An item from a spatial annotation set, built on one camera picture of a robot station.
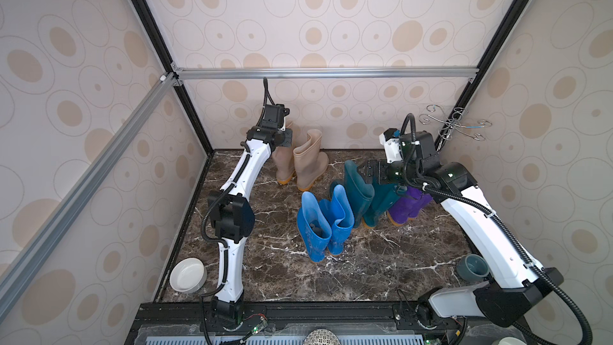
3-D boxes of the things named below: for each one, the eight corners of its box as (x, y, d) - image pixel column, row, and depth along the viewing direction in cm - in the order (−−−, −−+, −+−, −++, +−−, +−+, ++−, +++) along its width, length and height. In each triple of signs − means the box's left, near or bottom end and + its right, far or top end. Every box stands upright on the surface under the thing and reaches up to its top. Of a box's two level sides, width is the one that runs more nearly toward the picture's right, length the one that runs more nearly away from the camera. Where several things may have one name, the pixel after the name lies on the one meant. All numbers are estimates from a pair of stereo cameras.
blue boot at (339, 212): (327, 262, 87) (333, 229, 66) (321, 225, 96) (325, 186, 75) (345, 260, 87) (356, 226, 66) (338, 224, 97) (345, 184, 76)
